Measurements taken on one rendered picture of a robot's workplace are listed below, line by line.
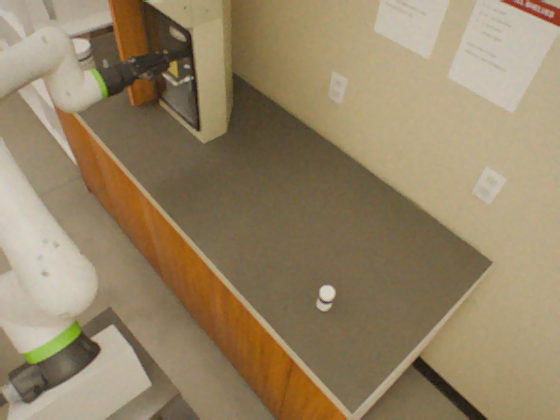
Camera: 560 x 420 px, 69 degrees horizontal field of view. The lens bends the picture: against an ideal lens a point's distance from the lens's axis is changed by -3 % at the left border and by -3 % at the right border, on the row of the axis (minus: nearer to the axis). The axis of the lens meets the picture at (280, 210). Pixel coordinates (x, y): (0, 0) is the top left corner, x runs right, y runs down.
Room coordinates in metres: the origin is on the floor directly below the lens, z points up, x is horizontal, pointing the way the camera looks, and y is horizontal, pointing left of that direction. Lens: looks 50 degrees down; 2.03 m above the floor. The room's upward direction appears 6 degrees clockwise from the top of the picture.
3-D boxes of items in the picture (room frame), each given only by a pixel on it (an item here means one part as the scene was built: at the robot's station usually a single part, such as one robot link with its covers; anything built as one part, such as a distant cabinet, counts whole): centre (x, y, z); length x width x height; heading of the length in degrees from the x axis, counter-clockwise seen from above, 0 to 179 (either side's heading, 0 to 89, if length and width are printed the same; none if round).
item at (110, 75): (1.06, 0.54, 1.31); 0.09 x 0.06 x 0.12; 46
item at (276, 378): (1.26, 0.26, 0.45); 2.05 x 0.67 x 0.90; 46
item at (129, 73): (1.11, 0.49, 1.31); 0.09 x 0.08 x 0.07; 136
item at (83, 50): (1.60, 0.94, 1.02); 0.13 x 0.13 x 0.15
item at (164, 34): (1.33, 0.44, 1.19); 0.30 x 0.01 x 0.40; 46
